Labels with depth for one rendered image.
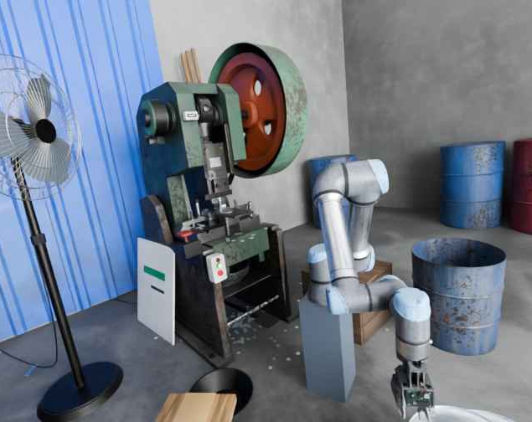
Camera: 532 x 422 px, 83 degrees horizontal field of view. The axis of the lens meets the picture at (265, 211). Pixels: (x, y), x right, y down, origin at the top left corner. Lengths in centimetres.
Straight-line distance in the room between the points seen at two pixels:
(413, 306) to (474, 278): 95
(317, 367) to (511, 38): 382
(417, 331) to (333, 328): 61
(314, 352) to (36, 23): 273
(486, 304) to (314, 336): 84
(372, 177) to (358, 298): 38
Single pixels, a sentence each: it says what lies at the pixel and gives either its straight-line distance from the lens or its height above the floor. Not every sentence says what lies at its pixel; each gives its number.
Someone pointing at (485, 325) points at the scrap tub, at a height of 17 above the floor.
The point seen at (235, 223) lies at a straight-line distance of 176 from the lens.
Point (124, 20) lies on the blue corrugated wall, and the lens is 311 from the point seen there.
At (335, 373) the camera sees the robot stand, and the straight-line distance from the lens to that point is 151.
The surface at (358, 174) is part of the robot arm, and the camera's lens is 101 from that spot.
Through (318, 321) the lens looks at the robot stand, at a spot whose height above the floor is 38.
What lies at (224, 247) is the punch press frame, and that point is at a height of 61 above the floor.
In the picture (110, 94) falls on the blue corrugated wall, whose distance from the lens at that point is 288.
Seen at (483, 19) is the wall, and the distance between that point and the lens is 449.
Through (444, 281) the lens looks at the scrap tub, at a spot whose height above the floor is 39.
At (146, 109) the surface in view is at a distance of 171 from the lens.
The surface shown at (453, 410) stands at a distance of 123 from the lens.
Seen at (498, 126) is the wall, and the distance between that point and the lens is 434.
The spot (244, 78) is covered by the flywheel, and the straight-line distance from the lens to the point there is 211.
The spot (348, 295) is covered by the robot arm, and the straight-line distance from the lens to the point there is 85.
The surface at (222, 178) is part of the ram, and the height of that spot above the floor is 97.
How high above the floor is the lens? 113
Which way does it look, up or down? 12 degrees down
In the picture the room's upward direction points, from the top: 7 degrees counter-clockwise
